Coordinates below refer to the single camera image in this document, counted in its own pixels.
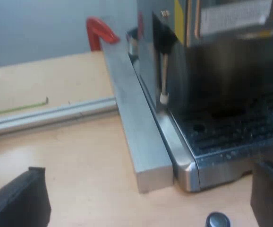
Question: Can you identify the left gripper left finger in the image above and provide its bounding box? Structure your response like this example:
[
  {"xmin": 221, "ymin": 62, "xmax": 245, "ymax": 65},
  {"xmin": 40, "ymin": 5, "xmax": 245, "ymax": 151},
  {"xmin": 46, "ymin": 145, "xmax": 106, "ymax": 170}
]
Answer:
[{"xmin": 0, "ymin": 166, "xmax": 51, "ymax": 227}]

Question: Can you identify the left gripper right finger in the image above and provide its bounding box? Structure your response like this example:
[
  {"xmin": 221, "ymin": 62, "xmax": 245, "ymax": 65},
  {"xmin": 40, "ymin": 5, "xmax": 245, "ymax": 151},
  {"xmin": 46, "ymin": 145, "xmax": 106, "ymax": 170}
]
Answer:
[{"xmin": 249, "ymin": 161, "xmax": 273, "ymax": 227}]

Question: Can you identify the tamper with round steel top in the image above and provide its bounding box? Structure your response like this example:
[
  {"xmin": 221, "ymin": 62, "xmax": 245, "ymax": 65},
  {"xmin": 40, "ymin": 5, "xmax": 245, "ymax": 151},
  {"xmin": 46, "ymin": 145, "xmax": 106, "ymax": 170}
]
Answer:
[{"xmin": 205, "ymin": 212, "xmax": 231, "ymax": 227}]

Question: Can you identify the green hex key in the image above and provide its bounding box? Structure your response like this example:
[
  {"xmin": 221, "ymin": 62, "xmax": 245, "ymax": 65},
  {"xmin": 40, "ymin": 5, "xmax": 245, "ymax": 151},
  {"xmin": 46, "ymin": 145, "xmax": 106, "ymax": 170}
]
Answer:
[{"xmin": 0, "ymin": 96, "xmax": 50, "ymax": 115}]

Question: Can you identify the steel espresso machine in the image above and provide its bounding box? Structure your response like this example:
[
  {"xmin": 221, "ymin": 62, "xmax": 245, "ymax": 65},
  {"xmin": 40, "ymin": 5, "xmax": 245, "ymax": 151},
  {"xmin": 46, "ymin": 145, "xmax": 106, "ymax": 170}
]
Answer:
[{"xmin": 126, "ymin": 0, "xmax": 273, "ymax": 192}]

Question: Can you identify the metal block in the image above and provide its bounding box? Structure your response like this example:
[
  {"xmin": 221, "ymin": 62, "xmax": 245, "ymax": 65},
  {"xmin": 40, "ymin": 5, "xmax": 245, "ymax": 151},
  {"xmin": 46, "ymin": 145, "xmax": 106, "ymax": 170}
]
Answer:
[{"xmin": 102, "ymin": 35, "xmax": 174, "ymax": 194}]

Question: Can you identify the aluminium rail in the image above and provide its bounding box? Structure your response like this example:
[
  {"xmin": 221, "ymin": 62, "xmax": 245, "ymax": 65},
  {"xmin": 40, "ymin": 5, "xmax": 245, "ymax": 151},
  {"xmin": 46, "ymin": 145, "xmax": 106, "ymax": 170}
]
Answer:
[{"xmin": 0, "ymin": 96, "xmax": 117, "ymax": 139}]

